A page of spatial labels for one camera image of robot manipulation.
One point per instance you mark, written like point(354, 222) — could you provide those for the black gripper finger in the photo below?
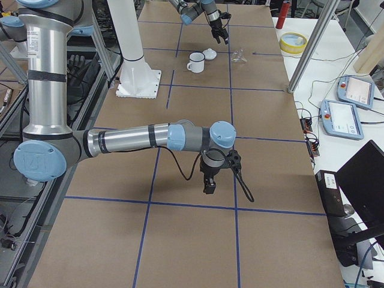
point(222, 38)
point(210, 186)
point(205, 189)

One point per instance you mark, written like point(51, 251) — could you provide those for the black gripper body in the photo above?
point(207, 172)
point(215, 30)

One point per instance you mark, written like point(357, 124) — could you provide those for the white ceramic lid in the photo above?
point(210, 54)

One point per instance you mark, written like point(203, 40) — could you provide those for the clear plastic funnel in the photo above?
point(238, 56)

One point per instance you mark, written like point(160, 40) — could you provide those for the white enamel mug blue rim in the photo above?
point(196, 62)

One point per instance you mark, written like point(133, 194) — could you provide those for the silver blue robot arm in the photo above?
point(50, 145)
point(188, 13)

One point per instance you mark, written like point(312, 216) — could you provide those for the yellow tape roll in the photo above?
point(293, 43)

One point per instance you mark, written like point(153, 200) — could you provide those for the red cylinder bottle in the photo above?
point(283, 14)

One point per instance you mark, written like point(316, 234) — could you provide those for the black computer box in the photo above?
point(330, 193)

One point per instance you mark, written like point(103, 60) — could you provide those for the blue teach pendant far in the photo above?
point(358, 91)

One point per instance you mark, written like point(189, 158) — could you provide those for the blue teach pendant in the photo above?
point(358, 91)
point(341, 119)

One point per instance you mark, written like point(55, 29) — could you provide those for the blue teach pendant near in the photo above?
point(341, 119)

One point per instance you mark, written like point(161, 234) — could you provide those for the black mannequin hand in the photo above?
point(76, 69)

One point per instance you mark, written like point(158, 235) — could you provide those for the wooden beam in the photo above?
point(371, 55)

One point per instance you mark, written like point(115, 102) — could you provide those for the black monitor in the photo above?
point(361, 180)

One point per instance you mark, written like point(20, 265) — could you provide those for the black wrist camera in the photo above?
point(224, 15)

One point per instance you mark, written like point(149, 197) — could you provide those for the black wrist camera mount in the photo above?
point(234, 161)

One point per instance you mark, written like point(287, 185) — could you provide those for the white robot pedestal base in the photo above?
point(137, 79)

